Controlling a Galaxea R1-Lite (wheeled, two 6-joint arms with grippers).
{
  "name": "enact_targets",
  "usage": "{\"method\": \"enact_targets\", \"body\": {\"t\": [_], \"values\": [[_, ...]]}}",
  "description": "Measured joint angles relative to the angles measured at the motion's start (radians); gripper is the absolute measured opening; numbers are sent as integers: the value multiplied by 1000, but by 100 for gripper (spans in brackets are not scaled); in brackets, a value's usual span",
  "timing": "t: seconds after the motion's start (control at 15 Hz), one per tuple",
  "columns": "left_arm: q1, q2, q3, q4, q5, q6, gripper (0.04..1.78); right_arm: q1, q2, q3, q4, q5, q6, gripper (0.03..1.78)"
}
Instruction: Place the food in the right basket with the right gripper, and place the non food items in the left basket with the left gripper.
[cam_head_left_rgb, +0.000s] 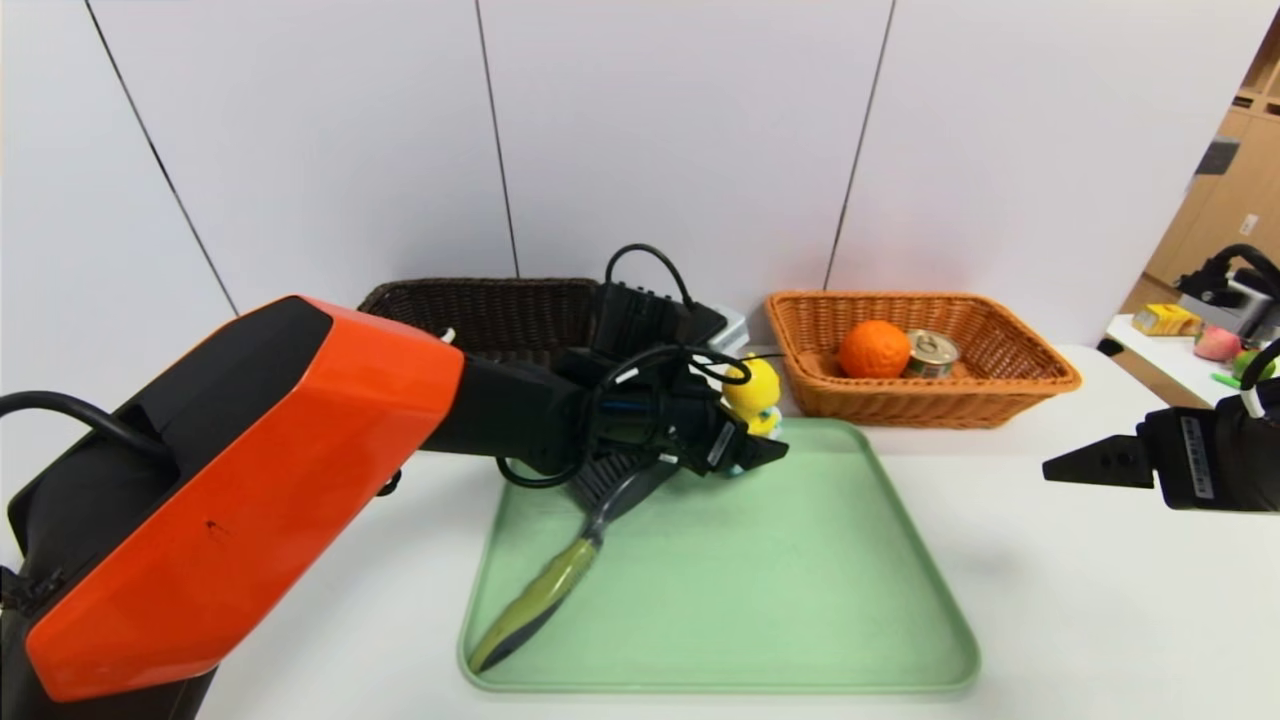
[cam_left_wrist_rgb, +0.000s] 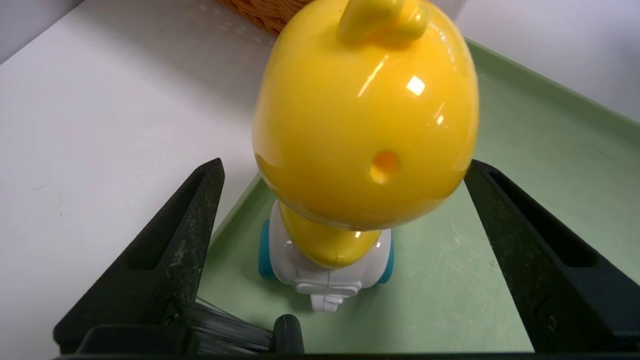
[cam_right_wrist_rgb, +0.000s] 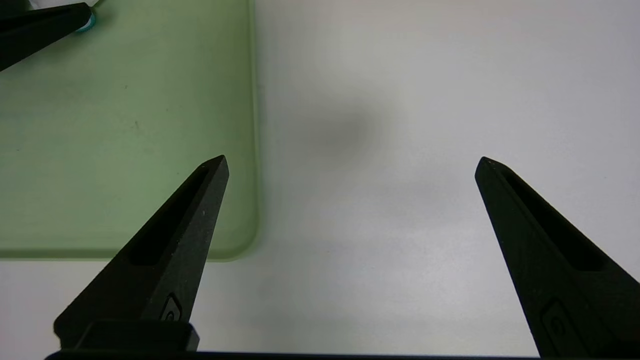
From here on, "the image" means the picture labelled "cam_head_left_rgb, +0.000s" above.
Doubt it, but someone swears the thick black corrugated cable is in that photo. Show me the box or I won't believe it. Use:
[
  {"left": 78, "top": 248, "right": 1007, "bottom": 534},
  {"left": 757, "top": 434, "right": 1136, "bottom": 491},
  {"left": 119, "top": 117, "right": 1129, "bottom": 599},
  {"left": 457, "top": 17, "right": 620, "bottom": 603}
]
[{"left": 0, "top": 391, "right": 173, "bottom": 463}]

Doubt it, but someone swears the orange fruit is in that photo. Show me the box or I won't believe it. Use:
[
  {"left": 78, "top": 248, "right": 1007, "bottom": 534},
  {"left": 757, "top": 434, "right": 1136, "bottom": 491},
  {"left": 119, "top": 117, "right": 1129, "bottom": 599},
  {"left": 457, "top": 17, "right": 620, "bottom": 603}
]
[{"left": 838, "top": 320, "right": 913, "bottom": 380}]

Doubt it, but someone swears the white side table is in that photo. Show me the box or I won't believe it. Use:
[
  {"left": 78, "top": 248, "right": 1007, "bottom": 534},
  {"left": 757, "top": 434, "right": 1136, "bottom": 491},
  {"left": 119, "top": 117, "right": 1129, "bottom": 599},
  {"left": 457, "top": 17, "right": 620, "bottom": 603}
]
[{"left": 1103, "top": 315, "right": 1280, "bottom": 411}]

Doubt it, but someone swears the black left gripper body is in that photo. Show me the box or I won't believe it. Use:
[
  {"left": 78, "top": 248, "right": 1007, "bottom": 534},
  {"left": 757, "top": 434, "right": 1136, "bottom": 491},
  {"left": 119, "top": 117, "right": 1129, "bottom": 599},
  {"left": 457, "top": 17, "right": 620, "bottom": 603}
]
[{"left": 658, "top": 380, "right": 750, "bottom": 477}]

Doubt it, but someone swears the yellow cardboard box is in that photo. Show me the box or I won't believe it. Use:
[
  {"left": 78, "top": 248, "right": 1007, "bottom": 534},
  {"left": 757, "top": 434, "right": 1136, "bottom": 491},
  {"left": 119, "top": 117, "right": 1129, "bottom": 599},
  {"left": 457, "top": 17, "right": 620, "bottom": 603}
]
[{"left": 1131, "top": 305, "right": 1203, "bottom": 339}]

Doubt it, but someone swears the wooden cabinet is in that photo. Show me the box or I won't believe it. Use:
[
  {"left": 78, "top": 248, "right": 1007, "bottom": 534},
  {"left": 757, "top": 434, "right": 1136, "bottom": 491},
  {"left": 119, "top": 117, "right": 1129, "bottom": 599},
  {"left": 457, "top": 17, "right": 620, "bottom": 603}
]
[{"left": 1115, "top": 5, "right": 1280, "bottom": 321}]

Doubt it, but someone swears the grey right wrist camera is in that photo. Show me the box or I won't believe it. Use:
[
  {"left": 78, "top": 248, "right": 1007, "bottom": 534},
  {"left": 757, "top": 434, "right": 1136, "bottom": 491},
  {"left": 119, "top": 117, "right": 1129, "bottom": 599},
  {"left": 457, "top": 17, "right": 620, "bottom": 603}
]
[{"left": 1178, "top": 244, "right": 1280, "bottom": 341}]

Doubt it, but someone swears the yellow duck toy car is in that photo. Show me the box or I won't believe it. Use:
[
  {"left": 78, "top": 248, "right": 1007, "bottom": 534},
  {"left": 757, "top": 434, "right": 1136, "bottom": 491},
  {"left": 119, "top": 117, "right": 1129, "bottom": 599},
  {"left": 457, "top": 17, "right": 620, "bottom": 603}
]
[{"left": 720, "top": 355, "right": 784, "bottom": 478}]

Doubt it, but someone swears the green plastic tray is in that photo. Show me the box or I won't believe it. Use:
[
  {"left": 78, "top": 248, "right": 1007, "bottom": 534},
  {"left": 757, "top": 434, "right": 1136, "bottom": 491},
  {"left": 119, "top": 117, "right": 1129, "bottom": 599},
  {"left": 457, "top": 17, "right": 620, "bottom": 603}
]
[{"left": 460, "top": 417, "right": 981, "bottom": 693}]

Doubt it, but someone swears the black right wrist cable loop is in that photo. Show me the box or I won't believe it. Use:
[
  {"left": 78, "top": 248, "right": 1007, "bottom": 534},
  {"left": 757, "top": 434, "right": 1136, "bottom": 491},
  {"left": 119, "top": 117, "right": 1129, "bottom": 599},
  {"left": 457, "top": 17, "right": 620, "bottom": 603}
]
[{"left": 1240, "top": 338, "right": 1280, "bottom": 419}]

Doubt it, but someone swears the small tin can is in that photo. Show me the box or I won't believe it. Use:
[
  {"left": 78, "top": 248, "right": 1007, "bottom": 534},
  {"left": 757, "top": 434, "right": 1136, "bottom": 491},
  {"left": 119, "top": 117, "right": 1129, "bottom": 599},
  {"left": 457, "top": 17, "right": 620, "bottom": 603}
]
[{"left": 905, "top": 330, "right": 961, "bottom": 380}]

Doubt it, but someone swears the orange wicker basket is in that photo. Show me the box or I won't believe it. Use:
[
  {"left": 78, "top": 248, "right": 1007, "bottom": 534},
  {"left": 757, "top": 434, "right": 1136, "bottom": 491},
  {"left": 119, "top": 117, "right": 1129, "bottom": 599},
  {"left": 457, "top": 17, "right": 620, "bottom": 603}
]
[{"left": 765, "top": 292, "right": 1083, "bottom": 431}]

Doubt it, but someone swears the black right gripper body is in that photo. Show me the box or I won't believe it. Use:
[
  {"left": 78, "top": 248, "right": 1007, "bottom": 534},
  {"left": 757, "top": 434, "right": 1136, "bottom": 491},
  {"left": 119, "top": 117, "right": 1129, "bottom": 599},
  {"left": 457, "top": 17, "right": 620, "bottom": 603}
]
[{"left": 1135, "top": 406, "right": 1280, "bottom": 512}]

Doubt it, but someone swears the dark brown wicker basket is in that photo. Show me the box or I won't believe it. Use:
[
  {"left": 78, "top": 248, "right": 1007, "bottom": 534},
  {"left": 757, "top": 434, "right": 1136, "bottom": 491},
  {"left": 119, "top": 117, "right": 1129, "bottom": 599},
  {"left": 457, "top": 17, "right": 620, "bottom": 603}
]
[{"left": 358, "top": 278, "right": 603, "bottom": 373}]

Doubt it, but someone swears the grey brush with green handle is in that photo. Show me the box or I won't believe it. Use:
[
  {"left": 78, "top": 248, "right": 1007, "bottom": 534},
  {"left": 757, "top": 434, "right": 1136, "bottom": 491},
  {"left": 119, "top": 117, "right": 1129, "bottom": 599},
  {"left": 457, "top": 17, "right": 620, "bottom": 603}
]
[{"left": 470, "top": 448, "right": 686, "bottom": 673}]

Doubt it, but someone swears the pink peach fruit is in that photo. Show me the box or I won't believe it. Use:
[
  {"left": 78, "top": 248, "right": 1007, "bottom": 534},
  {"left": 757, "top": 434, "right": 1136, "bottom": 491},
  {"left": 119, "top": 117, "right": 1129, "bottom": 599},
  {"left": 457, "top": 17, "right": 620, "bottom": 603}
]
[{"left": 1193, "top": 325, "right": 1241, "bottom": 364}]

